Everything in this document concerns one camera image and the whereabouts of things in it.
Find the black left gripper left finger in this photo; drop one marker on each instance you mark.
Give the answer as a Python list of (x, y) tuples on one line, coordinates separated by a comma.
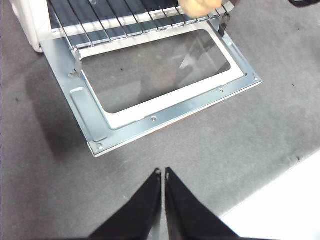
[(135, 215)]

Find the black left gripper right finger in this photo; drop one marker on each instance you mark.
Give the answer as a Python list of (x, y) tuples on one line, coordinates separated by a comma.
[(190, 215)]

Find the glass-windowed oven door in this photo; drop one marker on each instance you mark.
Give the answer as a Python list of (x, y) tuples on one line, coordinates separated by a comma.
[(180, 110)]

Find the golden bread loaf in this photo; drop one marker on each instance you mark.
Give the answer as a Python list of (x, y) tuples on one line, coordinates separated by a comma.
[(200, 7)]

